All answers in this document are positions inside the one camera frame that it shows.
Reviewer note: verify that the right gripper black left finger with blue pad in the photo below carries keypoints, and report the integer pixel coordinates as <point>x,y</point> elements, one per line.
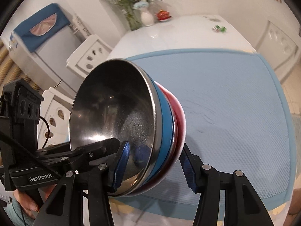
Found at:
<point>64,206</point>

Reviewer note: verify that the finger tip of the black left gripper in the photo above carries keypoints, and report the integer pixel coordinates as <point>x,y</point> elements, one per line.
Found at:
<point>81,156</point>

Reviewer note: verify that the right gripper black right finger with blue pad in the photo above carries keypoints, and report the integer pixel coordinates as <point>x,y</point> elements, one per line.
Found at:
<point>243,205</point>

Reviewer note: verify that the blue steel bowl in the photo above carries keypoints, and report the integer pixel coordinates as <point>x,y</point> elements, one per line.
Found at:
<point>118,99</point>

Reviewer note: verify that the pink ceramic bowl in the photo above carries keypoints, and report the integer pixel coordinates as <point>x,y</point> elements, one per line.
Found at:
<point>181,123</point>

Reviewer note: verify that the red steel bowl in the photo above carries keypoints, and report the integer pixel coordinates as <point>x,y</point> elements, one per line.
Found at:
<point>173,140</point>

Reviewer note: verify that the person's left hand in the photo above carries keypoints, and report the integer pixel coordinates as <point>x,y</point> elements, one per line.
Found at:
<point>28,204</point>

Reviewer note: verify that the white chair lower left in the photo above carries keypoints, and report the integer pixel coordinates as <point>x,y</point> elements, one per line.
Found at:
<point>55,109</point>

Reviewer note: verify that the light blue quilted mat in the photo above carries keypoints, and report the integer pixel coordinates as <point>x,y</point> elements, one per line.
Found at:
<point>237,116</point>

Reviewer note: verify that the white fridge blue cover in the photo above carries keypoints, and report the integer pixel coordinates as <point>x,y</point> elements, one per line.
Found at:
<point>40,46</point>

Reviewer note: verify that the white ceramic vase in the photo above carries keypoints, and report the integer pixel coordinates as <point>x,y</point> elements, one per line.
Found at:
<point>146,17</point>

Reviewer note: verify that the red lidded tea cup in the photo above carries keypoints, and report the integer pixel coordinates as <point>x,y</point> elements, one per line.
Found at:
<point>163,15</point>

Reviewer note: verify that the white chair right side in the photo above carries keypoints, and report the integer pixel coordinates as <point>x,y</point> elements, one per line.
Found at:
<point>280,46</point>

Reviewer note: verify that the green candy wrapper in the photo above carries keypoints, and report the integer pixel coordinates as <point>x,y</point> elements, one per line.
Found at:
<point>219,29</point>

